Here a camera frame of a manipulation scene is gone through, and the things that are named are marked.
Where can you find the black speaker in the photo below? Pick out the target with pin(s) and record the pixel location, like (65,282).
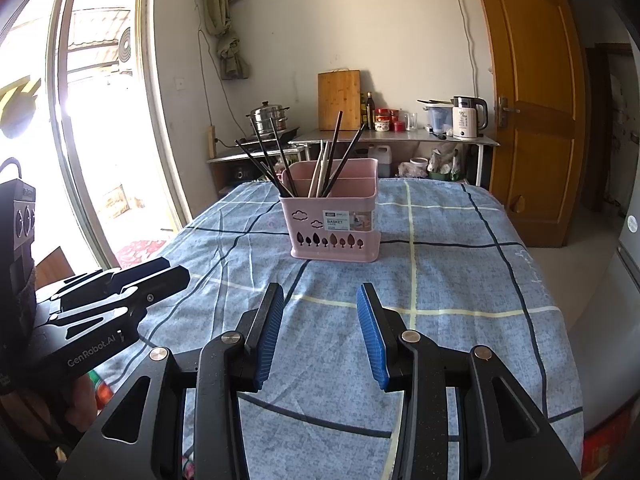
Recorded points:
(240,174)

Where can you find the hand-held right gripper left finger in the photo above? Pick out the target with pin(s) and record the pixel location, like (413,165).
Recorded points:
(267,345)

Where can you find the beige chopstick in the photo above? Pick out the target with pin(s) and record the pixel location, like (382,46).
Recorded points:
(323,167)
(315,167)

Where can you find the small red jar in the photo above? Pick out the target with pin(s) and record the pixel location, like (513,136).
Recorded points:
(398,126)

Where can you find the red patterned carpet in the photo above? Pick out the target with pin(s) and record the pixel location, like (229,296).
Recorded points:
(142,252)

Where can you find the blue checked tablecloth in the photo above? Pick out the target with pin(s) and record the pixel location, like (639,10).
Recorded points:
(450,270)

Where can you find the pink plastic utensil basket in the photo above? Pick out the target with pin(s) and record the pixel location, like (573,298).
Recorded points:
(345,195)

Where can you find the person's left hand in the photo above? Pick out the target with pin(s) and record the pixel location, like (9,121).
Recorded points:
(86,395)

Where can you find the silver metal chopstick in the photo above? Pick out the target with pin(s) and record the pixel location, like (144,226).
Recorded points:
(272,178)

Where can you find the outdoor fan unit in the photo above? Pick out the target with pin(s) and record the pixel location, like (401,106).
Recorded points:
(125,47)

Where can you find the clear water filter pitcher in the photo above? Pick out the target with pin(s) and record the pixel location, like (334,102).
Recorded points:
(440,119)

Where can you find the white window frame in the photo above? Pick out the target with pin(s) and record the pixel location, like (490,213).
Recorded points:
(165,110)

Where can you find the clear glass mug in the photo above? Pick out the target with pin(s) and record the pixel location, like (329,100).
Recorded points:
(411,122)

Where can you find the dark oil bottle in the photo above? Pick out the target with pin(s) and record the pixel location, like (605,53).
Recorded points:
(370,110)

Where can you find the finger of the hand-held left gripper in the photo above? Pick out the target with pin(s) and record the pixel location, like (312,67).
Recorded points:
(135,272)
(160,287)

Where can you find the steel kitchen table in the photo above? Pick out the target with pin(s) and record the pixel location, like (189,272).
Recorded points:
(425,137)

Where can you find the orange wooden door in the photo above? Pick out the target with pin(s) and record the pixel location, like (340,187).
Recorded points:
(530,110)

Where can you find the white bowl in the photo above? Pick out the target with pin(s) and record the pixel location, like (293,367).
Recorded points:
(418,164)

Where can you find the plastic bags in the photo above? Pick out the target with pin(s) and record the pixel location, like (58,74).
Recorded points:
(445,162)

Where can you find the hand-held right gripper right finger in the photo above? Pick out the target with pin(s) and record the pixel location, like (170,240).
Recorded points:
(375,345)

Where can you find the black induction cooker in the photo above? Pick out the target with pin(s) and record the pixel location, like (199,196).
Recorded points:
(290,134)

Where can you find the white electric kettle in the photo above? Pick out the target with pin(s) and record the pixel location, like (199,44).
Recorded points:
(465,120)

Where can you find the small sauce bottle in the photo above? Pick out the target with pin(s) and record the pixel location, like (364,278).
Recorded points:
(363,110)

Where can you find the chopsticks pair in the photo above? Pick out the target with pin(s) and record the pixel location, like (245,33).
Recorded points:
(284,155)

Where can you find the steel steamer pot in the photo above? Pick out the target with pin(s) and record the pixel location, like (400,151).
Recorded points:
(265,110)

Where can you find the silver refrigerator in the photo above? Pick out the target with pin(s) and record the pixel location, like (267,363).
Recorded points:
(615,310)

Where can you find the white plastic jug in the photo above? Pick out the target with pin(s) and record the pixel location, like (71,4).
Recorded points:
(380,160)

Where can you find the beige power strip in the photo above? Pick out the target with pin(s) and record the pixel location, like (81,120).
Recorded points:
(211,142)

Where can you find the bamboo cutting board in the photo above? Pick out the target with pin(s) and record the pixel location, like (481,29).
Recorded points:
(340,100)

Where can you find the beige hanging cloth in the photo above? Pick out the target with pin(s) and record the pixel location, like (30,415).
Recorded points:
(232,55)

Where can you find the low wooden side table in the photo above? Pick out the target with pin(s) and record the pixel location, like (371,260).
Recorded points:
(225,158)

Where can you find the red cardboard box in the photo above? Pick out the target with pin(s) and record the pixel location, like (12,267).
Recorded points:
(605,442)

